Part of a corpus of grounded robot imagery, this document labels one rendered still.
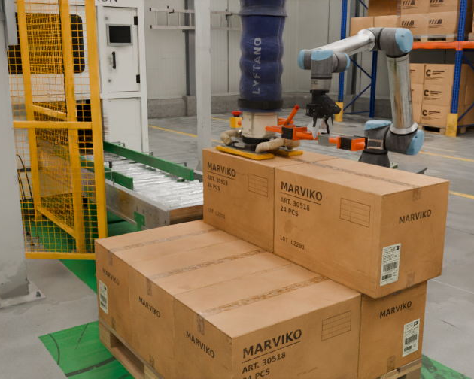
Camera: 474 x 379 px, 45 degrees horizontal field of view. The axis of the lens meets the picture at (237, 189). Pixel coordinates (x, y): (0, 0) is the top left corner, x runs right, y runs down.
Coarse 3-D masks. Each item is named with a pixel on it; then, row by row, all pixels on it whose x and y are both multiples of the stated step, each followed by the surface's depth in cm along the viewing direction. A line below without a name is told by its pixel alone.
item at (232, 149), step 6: (234, 144) 284; (222, 150) 286; (228, 150) 282; (234, 150) 278; (240, 150) 277; (246, 150) 274; (252, 150) 273; (246, 156) 271; (252, 156) 267; (258, 156) 264; (264, 156) 266; (270, 156) 269
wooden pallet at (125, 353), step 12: (108, 336) 279; (120, 336) 266; (108, 348) 282; (120, 348) 280; (132, 348) 256; (120, 360) 270; (132, 360) 269; (144, 360) 246; (420, 360) 247; (132, 372) 259; (144, 372) 247; (156, 372) 237; (396, 372) 239; (408, 372) 244; (420, 372) 249
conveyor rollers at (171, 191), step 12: (84, 156) 495; (108, 156) 497; (120, 156) 495; (120, 168) 447; (132, 168) 444; (144, 168) 449; (144, 180) 410; (156, 180) 406; (168, 180) 403; (180, 180) 406; (144, 192) 372; (156, 192) 376; (168, 192) 372; (180, 192) 376; (192, 192) 372; (168, 204) 343; (180, 204) 346; (192, 204) 342
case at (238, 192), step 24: (216, 168) 290; (240, 168) 272; (264, 168) 256; (216, 192) 293; (240, 192) 275; (264, 192) 259; (216, 216) 296; (240, 216) 278; (264, 216) 261; (264, 240) 264
